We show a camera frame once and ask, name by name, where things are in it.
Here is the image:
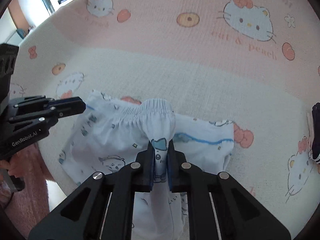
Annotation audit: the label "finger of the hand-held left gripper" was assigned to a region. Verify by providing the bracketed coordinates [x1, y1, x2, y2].
[9, 95, 83, 117]
[9, 100, 86, 133]

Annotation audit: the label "pink cartoon cat printed blanket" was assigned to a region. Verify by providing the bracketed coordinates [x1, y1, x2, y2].
[0, 0, 320, 240]

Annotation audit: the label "navy shorts with white stripes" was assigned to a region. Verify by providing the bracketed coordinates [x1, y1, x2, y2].
[310, 102, 320, 164]

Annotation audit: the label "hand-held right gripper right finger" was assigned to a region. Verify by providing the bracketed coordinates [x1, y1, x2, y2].
[167, 140, 292, 240]

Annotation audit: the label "light blue printed pants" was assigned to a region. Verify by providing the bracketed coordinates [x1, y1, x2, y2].
[59, 90, 235, 240]

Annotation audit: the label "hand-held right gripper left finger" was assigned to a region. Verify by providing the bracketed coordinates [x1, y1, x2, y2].
[28, 140, 156, 240]

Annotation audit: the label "person's left hand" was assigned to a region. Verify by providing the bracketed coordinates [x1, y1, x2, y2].
[0, 155, 18, 177]

